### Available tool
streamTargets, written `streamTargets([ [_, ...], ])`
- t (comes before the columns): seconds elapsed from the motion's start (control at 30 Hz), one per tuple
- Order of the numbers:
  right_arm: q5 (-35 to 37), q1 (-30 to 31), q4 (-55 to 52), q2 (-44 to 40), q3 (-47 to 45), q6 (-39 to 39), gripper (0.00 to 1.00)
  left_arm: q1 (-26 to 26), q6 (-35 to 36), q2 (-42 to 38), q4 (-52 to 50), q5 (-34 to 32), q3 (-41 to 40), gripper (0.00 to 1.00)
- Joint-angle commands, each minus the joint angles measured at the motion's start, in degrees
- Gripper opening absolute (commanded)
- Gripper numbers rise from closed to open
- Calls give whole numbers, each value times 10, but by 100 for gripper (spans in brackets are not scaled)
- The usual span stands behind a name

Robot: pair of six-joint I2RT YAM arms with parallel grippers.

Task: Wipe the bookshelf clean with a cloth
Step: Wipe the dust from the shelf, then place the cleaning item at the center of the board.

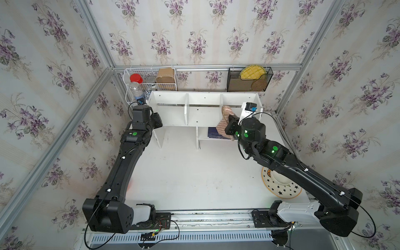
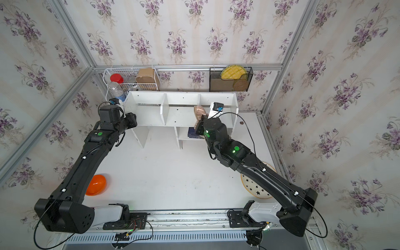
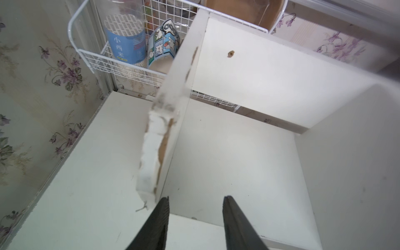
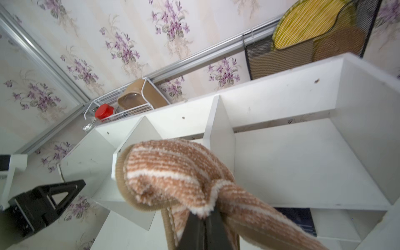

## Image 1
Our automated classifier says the brown cardboard box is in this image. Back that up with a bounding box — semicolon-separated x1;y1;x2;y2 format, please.
156;68;176;91

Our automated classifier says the red lid jar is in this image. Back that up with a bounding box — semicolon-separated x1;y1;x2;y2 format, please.
129;74;143;84

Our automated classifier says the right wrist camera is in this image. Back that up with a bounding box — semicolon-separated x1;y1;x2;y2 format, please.
239;102;257;121

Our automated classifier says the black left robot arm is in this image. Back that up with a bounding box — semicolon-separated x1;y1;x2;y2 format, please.
82;105;163;234

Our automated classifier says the white wooden bookshelf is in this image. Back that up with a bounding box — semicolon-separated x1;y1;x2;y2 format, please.
147;91;264;148

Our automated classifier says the clear plastic bottle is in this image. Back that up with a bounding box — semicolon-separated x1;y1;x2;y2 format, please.
130;82;146;105

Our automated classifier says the white ceramic bowl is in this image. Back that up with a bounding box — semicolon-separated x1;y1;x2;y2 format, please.
270;171;292;185

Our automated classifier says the dark blue book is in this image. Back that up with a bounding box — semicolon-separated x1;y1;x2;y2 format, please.
207;127;229;140

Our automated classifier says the white wire basket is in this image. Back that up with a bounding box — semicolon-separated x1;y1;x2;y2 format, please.
122;67;178;104

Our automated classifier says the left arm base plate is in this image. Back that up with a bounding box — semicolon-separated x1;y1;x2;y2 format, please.
130;212;171;230

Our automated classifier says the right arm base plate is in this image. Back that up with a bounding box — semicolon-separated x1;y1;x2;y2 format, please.
251;209;292;229

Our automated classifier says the round brown woven coaster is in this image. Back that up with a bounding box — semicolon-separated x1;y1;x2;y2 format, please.
251;79;268;92

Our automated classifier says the star patterned plate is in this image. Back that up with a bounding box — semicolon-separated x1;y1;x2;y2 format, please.
261;167;303;200

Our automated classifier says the yellow woven mat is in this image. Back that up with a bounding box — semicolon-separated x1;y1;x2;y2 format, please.
239;65;267;80

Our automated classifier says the small circuit board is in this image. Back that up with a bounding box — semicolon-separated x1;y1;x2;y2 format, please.
140;232;157;242

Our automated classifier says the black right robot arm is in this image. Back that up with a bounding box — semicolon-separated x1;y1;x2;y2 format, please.
225;115;363;237

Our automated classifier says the black mesh basket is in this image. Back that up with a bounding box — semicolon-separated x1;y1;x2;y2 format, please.
227;67;274;92

